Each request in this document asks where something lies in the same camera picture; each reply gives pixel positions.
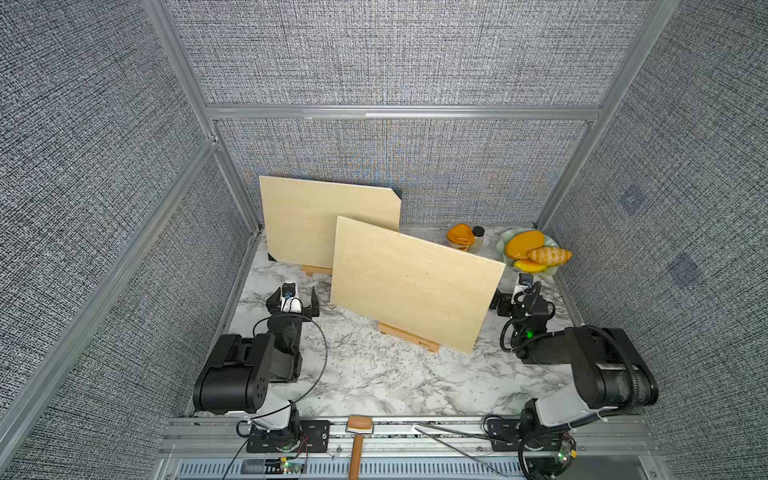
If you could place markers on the light wooden board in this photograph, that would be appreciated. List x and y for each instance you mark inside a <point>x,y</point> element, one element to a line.
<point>424,288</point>
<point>300,216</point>

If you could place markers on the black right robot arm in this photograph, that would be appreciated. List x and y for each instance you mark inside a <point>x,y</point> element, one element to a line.
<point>609,375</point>

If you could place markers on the yellow striped bread loaf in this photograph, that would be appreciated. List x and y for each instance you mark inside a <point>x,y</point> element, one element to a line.
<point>549,256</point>

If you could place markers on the small yellow bread piece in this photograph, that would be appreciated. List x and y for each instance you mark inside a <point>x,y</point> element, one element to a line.
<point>529,266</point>

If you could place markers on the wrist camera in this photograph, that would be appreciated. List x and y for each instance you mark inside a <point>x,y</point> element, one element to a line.
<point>523,283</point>
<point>289,299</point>

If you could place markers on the wooden easel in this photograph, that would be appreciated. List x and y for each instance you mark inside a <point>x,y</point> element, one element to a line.
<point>314,270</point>
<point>409,337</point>

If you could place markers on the orange lidded snack cup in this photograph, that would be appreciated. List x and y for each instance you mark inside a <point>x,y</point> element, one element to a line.
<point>461,237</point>

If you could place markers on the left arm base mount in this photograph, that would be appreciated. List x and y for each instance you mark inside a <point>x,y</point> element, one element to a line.
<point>310,436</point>

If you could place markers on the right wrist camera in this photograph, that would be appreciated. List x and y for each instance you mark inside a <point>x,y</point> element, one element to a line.
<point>523,283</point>

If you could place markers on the orange round bread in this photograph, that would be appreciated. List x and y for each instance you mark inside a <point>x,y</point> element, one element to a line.
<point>517,247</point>

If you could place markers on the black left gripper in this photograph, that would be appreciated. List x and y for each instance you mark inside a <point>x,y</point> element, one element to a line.
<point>273,301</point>

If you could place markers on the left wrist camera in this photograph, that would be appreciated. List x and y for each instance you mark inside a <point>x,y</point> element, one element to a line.
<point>289,299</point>

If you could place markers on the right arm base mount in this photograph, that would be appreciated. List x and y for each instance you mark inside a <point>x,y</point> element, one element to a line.
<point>543,452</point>

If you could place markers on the wooden handled mallet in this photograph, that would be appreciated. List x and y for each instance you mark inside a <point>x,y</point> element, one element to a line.
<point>359,426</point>

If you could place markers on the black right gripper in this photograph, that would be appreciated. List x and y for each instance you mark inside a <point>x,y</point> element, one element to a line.
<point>501,302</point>

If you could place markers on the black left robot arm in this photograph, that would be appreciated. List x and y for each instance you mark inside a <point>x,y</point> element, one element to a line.
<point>236,378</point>

